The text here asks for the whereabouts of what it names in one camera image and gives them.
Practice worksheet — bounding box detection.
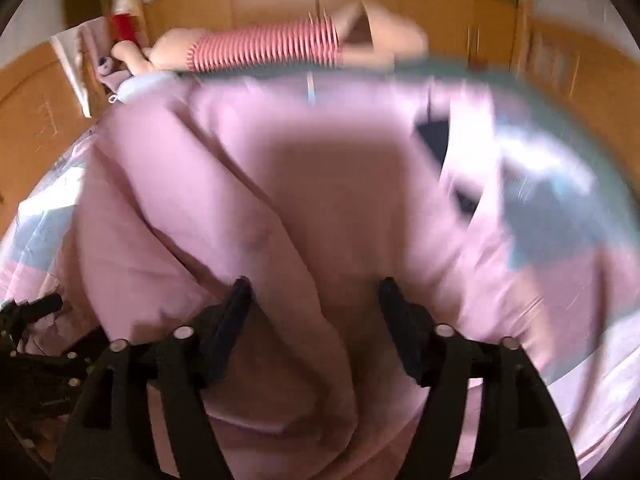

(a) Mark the wooden headboard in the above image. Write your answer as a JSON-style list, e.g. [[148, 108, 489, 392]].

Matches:
[[521, 18, 639, 191]]

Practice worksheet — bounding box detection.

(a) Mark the patchwork pink duvet cover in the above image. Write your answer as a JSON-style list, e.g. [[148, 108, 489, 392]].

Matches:
[[0, 66, 640, 476]]

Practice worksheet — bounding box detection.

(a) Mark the green bed sheet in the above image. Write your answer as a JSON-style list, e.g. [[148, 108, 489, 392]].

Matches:
[[198, 58, 639, 220]]

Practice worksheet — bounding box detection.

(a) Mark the pink cloth on chair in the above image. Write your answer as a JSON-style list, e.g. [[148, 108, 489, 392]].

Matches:
[[49, 16, 131, 118]]

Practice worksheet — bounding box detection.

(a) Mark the wooden wardrobe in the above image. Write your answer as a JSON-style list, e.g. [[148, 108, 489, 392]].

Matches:
[[112, 0, 518, 68]]

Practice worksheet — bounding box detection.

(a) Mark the striped plush doll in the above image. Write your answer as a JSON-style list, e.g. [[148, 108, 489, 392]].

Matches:
[[111, 1, 428, 76]]

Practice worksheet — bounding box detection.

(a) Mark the light blue pillow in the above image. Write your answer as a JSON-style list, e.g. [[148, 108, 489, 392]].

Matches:
[[107, 70, 180, 105]]

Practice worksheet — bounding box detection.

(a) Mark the pink black puffer jacket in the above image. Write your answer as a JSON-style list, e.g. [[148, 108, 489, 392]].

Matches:
[[58, 80, 512, 479]]

